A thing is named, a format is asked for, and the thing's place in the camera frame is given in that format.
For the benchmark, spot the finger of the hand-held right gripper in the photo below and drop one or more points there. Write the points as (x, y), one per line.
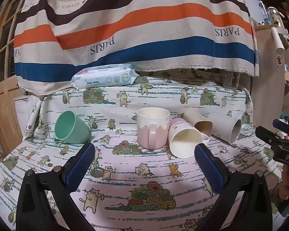
(266, 133)
(280, 124)

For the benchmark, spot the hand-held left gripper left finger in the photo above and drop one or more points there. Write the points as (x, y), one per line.
(80, 167)

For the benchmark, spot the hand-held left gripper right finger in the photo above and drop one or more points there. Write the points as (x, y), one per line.
(210, 169)

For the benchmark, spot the pink cup with white inside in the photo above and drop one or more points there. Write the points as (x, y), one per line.
(183, 140)

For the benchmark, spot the green plastic cup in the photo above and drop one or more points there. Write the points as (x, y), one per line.
(71, 128)

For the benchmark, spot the grey cup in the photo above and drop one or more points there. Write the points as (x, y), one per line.
(222, 127)

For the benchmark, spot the tan brown cup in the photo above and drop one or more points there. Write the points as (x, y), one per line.
(197, 122)

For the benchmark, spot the person's right hand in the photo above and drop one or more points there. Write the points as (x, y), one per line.
(286, 187)

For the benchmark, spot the wooden shelf unit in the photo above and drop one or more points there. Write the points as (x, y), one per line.
(272, 81)

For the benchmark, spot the cat printed blanket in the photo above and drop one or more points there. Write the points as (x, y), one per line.
(134, 180)

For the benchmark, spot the pink and white mug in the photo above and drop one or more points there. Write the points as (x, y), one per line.
(153, 130)

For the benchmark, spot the white rolled paper tube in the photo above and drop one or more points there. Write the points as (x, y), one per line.
(278, 41)

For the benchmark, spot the pack of baby wipes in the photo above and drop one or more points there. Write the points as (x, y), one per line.
(103, 78)

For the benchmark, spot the glass bottle with gold contents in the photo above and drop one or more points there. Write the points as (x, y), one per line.
(275, 16)

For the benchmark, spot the clear plastic bottle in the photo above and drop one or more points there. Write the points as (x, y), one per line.
(262, 12)

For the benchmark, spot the wooden door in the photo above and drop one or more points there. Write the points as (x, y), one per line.
(4, 77)

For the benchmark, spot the striped cloth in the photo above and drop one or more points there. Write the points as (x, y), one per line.
(139, 21)

